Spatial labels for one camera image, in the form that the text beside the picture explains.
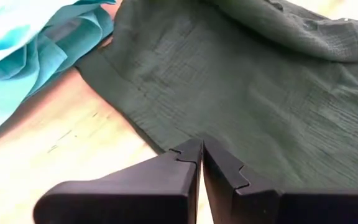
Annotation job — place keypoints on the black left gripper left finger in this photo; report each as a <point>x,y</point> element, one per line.
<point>141,189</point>

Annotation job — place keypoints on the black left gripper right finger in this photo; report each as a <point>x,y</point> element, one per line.
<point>259,205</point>

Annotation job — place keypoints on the dark green buttoned knit shirt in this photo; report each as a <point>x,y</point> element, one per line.
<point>244,93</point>

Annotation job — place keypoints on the turquoise shirt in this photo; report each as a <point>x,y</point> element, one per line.
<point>17,56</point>

